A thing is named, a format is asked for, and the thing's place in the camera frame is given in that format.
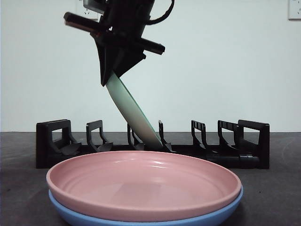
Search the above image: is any black cable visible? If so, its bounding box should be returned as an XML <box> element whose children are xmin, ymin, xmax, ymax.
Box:
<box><xmin>148</xmin><ymin>0</ymin><xmax>176</xmax><ymax>26</ymax></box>

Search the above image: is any white wall socket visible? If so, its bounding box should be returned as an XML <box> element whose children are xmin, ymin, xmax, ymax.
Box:
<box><xmin>288</xmin><ymin>0</ymin><xmax>301</xmax><ymax>20</ymax></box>
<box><xmin>79</xmin><ymin>6</ymin><xmax>99</xmax><ymax>20</ymax></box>

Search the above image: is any black plastic dish rack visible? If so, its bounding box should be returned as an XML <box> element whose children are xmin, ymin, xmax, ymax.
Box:
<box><xmin>36</xmin><ymin>119</ymin><xmax>270</xmax><ymax>170</ymax></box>

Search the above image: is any pink round plate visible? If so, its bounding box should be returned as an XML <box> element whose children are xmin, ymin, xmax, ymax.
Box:
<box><xmin>46</xmin><ymin>150</ymin><xmax>243</xmax><ymax>222</ymax></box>

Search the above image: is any green round plate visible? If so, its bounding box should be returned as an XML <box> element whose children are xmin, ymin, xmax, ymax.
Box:
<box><xmin>105</xmin><ymin>72</ymin><xmax>163</xmax><ymax>151</ymax></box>

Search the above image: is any blue round plate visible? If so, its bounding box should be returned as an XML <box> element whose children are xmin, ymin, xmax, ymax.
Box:
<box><xmin>48</xmin><ymin>186</ymin><xmax>244</xmax><ymax>226</ymax></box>

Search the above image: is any pale grey camera box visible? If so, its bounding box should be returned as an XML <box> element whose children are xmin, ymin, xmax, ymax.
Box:
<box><xmin>79</xmin><ymin>0</ymin><xmax>105</xmax><ymax>14</ymax></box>

